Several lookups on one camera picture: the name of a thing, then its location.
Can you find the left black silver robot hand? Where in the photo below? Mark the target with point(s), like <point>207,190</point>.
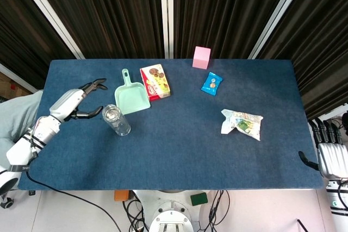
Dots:
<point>68,103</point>

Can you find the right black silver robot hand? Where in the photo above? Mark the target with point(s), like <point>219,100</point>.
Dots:
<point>333,158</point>

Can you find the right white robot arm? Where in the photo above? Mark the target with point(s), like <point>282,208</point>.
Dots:
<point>337,204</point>

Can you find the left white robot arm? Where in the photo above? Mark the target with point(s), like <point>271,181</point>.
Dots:
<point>43,131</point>

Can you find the tall clear glass cup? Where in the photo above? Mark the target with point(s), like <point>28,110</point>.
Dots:
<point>121,126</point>

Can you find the light blue cloth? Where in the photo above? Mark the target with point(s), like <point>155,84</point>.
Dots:
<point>16,118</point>

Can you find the light green plastic dustpan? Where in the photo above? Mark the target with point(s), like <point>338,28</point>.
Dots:
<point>131,99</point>

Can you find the red yellow snack box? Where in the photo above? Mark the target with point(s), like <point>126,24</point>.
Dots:
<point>156,82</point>

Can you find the white green crumpled snack bag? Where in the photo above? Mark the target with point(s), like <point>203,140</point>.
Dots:
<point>244,124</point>

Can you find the dark brown curtain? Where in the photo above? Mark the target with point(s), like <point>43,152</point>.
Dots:
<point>114,12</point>

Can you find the orange block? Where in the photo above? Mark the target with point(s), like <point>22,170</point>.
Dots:
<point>121,195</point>

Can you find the black caster wheel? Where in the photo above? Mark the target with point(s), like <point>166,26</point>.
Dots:
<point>6,202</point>

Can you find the blue felt table mat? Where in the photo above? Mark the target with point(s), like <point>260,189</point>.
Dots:
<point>174,156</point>

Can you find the green pad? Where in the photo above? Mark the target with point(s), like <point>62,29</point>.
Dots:
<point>199,199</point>

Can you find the pink cube block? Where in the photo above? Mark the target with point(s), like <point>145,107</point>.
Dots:
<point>201,58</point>

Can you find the blue snack packet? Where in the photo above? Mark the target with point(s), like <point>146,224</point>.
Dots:
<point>212,84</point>

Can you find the white robot torso base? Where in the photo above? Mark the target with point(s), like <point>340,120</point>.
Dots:
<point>171,213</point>

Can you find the white frame post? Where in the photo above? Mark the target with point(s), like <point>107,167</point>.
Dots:
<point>280,14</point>
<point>51,17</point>
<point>166,12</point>

